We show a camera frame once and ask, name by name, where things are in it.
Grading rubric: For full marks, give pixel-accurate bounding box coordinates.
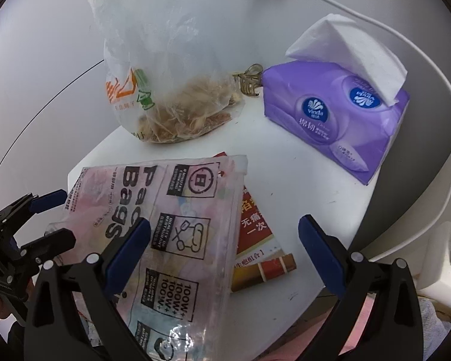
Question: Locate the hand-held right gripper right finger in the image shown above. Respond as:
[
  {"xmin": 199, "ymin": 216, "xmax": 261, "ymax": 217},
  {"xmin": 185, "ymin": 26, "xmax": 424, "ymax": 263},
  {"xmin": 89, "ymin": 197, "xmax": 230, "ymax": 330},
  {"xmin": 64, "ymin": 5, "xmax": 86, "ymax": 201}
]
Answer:
[{"xmin": 298, "ymin": 214, "xmax": 425, "ymax": 361}]

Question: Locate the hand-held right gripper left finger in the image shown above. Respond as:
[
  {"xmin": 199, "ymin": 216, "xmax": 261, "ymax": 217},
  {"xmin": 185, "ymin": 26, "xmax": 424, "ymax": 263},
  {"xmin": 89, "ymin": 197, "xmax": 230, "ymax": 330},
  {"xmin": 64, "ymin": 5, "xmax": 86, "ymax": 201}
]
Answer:
[{"xmin": 24, "ymin": 218, "xmax": 153, "ymax": 361}]

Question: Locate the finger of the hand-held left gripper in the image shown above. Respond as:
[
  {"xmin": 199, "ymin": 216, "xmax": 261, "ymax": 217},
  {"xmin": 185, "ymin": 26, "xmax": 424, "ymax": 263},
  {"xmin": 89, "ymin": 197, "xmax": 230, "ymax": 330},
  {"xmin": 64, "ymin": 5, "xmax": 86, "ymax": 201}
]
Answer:
[
  {"xmin": 0, "ymin": 189, "xmax": 69, "ymax": 232},
  {"xmin": 8, "ymin": 227, "xmax": 77, "ymax": 276}
]

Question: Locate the red cardboard box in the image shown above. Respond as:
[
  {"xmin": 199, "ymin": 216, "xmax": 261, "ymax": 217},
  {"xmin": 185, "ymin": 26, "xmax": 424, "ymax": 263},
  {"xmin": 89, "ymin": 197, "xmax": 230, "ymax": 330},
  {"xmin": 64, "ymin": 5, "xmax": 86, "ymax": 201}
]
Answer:
[{"xmin": 212, "ymin": 152, "xmax": 297, "ymax": 293}]

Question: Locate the clear printed zip bag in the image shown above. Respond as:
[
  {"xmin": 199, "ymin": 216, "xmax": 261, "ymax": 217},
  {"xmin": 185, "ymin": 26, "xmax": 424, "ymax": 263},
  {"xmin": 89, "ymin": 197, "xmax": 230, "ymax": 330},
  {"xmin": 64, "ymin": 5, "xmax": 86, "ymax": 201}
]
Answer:
[{"xmin": 45, "ymin": 154, "xmax": 249, "ymax": 361}]

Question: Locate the pink cloth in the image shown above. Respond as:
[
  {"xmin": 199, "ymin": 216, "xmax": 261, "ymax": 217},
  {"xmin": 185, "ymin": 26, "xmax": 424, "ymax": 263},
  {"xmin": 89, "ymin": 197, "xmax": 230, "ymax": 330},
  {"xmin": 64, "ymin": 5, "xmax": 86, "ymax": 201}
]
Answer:
[{"xmin": 271, "ymin": 293, "xmax": 380, "ymax": 361}]

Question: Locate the white furniture piece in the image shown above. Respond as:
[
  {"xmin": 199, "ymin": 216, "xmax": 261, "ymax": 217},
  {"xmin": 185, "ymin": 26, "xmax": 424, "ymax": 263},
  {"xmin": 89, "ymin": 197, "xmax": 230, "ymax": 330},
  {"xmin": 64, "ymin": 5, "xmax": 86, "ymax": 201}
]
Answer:
[{"xmin": 417, "ymin": 150, "xmax": 451, "ymax": 313}]

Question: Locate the purple tissue pack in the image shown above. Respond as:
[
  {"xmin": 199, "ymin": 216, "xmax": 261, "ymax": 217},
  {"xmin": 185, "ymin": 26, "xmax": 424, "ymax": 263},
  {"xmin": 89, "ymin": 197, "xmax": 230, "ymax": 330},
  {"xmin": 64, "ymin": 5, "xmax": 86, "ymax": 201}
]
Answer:
[{"xmin": 262, "ymin": 63, "xmax": 410, "ymax": 186}]

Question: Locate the grey towel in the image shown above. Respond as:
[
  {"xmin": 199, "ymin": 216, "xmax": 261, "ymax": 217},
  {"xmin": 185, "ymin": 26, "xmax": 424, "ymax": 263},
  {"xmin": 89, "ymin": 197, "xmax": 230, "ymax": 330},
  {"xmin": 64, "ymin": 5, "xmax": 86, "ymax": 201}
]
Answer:
[{"xmin": 419, "ymin": 297, "xmax": 451, "ymax": 350}]

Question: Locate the clear plastic bag with scraps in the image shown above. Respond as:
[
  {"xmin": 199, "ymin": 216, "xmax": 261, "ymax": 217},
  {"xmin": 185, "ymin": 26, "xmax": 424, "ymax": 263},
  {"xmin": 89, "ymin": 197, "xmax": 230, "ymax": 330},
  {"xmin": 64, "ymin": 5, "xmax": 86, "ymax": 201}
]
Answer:
[{"xmin": 86, "ymin": 0, "xmax": 245, "ymax": 144}]

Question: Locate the gold hair claw clip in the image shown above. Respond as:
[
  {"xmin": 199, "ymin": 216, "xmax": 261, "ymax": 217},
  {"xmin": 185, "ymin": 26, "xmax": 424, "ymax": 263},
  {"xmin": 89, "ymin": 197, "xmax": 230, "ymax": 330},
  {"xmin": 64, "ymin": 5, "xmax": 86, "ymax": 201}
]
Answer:
[{"xmin": 233, "ymin": 64, "xmax": 264, "ymax": 96}]

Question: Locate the white tissue sheet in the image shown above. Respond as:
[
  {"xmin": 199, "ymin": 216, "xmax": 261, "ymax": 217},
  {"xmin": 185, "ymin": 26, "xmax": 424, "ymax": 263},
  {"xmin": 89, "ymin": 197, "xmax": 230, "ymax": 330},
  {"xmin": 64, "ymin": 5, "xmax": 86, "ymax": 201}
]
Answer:
[{"xmin": 286, "ymin": 13, "xmax": 407, "ymax": 106}]

